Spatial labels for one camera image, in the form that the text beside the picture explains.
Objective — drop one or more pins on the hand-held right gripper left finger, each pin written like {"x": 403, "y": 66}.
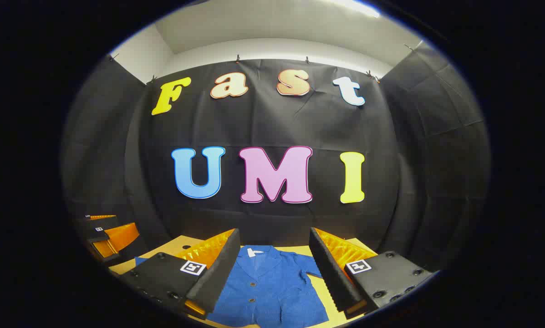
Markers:
{"x": 220, "y": 269}

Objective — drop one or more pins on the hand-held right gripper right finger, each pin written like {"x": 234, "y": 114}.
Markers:
{"x": 329, "y": 269}

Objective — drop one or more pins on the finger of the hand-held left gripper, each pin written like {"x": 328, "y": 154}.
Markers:
{"x": 117, "y": 237}
{"x": 100, "y": 221}

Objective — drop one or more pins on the blue button shirt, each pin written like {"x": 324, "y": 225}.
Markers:
{"x": 267, "y": 291}

